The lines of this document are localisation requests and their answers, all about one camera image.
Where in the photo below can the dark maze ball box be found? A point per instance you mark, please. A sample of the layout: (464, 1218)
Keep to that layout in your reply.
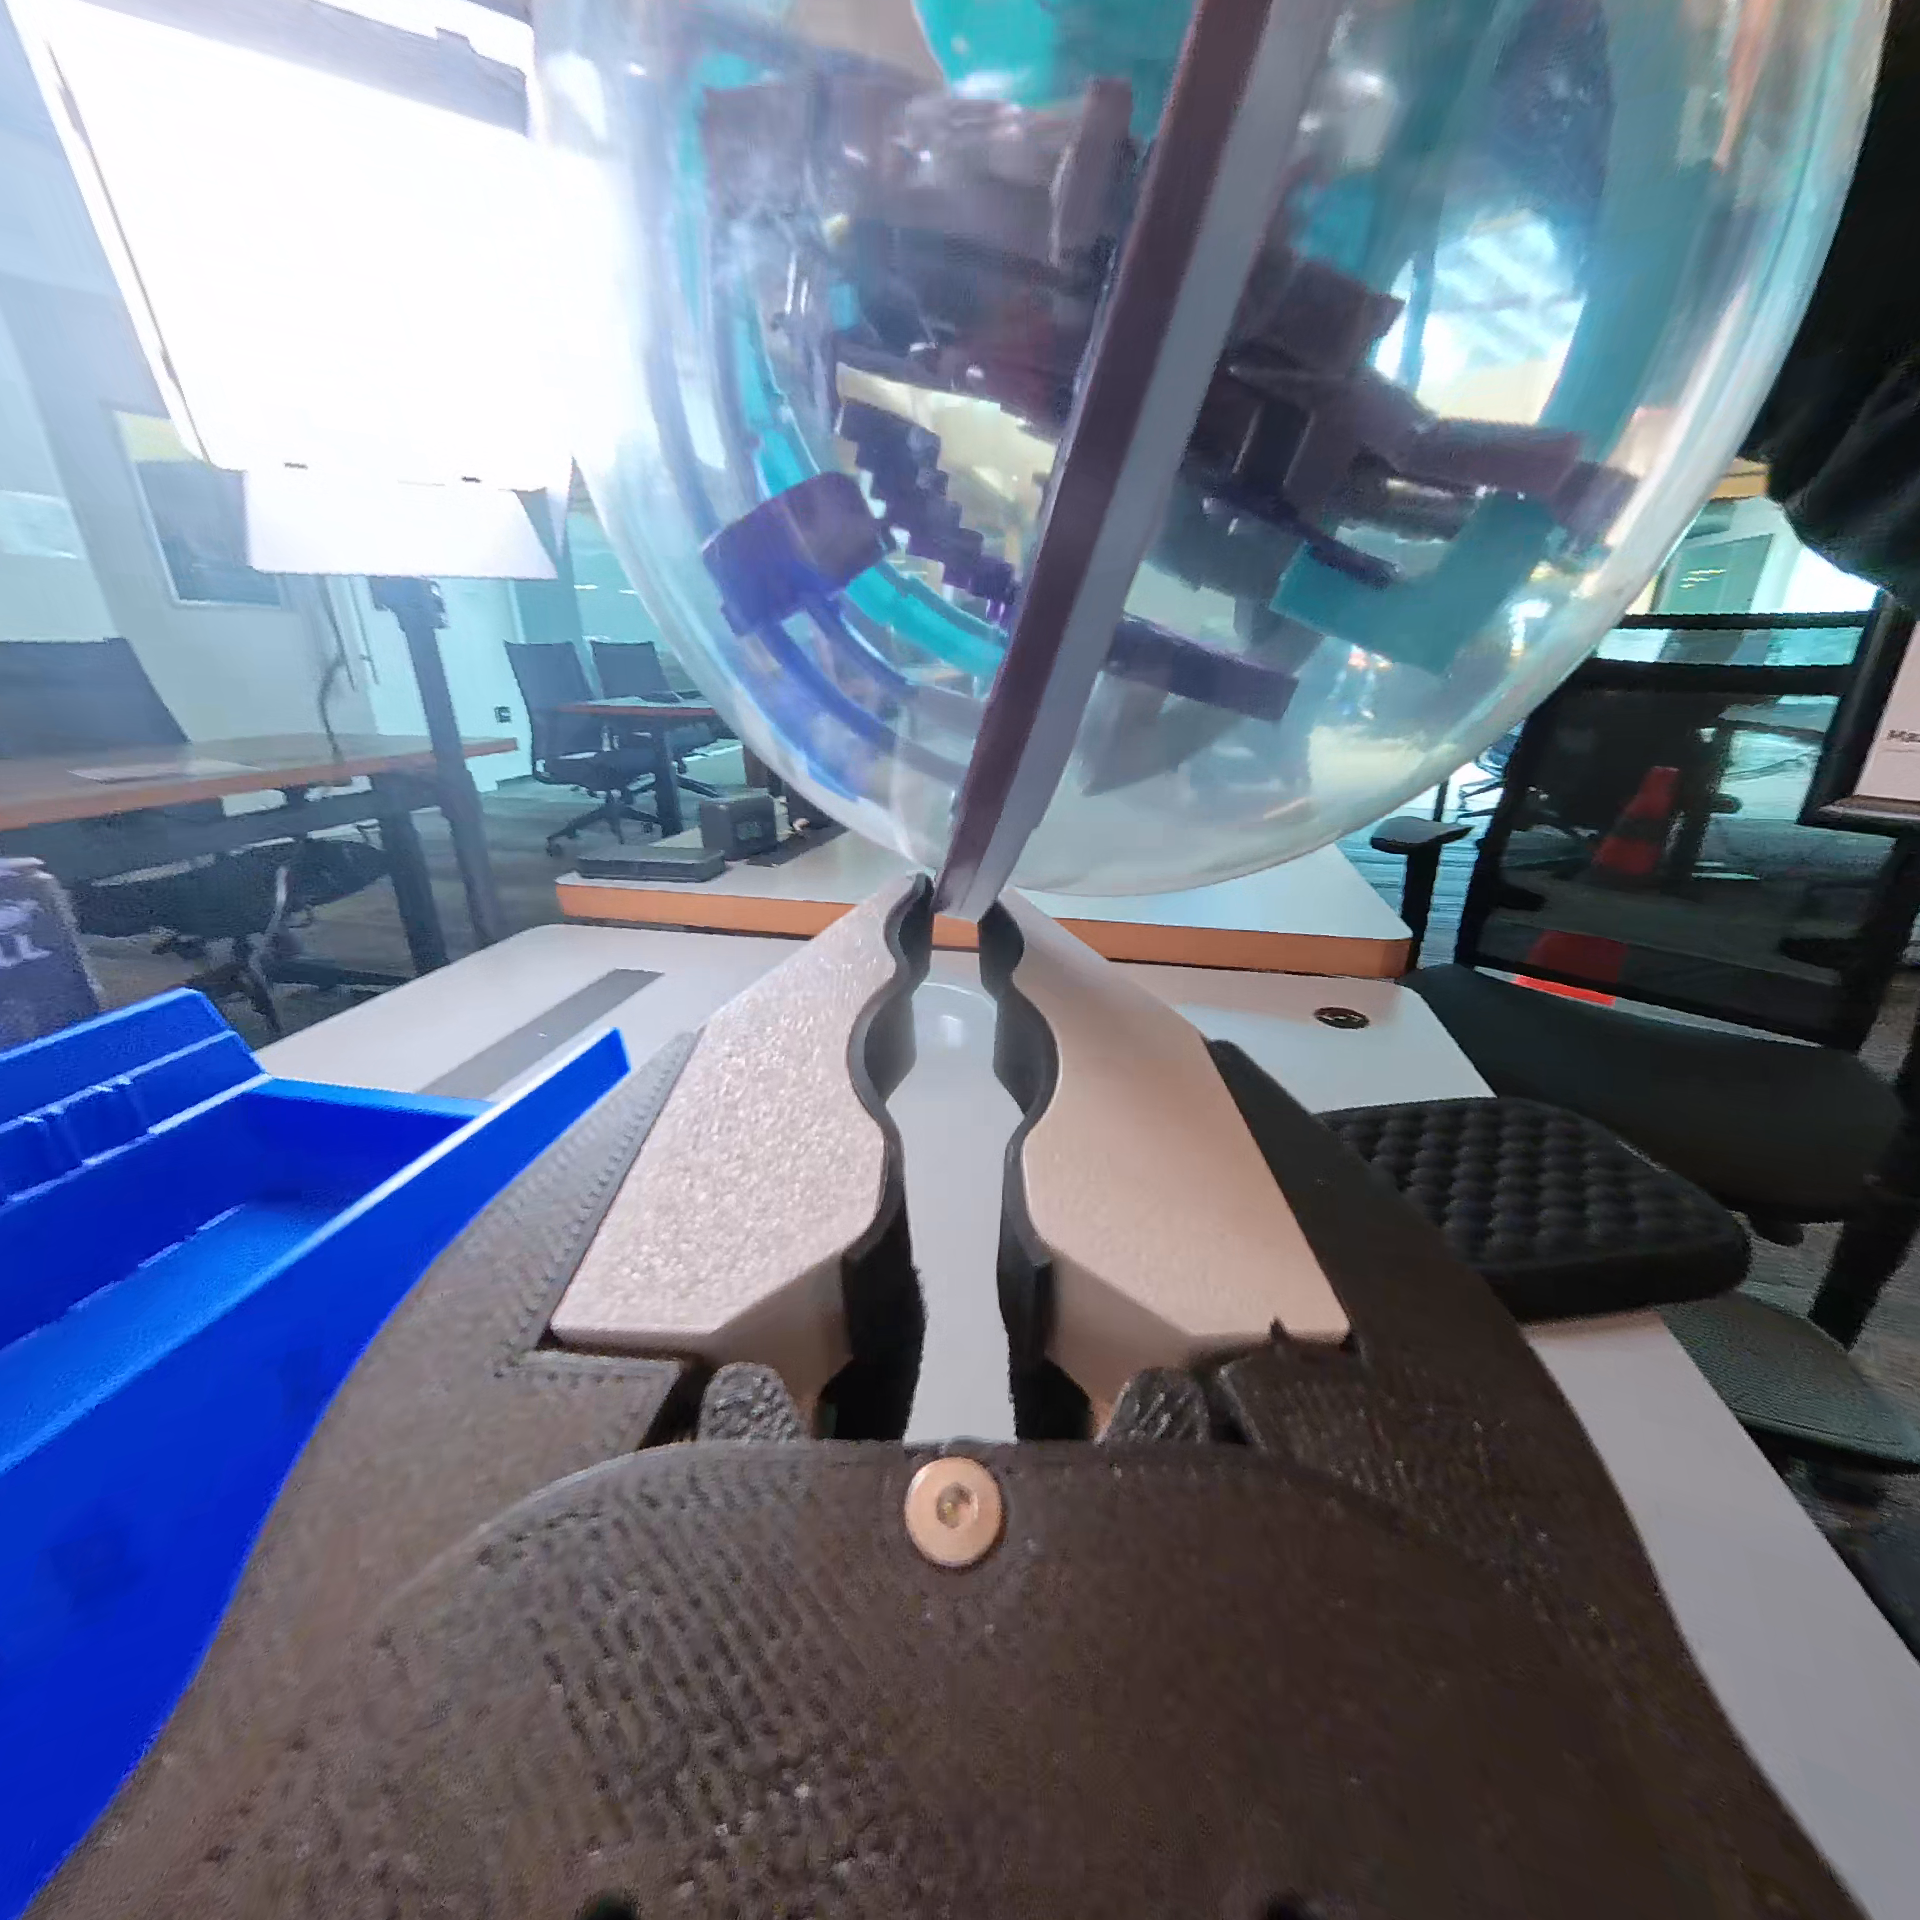
(38, 945)

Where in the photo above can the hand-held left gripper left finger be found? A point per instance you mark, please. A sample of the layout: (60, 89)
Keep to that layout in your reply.
(721, 1184)

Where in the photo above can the orange traffic cone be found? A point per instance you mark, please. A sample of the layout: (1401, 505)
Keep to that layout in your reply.
(1652, 818)

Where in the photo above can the black framed marker sign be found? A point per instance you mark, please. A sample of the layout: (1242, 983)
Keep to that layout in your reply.
(1893, 720)

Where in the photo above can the black power bank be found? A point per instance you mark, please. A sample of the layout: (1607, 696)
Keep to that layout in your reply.
(647, 865)

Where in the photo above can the person's right forearm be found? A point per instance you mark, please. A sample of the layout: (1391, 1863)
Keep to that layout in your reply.
(1861, 376)

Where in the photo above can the grey desk with orange edge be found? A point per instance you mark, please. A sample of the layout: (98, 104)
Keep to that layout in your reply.
(1200, 921)

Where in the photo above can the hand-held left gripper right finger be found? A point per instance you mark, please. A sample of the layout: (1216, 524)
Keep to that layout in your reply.
(1185, 1201)

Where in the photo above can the wooden top office desk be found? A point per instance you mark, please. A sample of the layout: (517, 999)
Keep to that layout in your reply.
(645, 705)
(225, 758)

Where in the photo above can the black mesh office chair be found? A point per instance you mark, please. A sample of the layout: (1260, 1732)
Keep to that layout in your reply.
(1724, 1096)

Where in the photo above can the clear plastic maze ball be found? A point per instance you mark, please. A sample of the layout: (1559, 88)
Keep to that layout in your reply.
(901, 376)

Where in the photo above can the blue plastic bin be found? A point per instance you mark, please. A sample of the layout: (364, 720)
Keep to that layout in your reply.
(182, 1276)

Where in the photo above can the person's padded office chair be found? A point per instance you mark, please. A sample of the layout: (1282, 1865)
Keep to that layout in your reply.
(1530, 1201)

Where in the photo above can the black battery charger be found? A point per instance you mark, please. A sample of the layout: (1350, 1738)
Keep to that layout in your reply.
(740, 827)

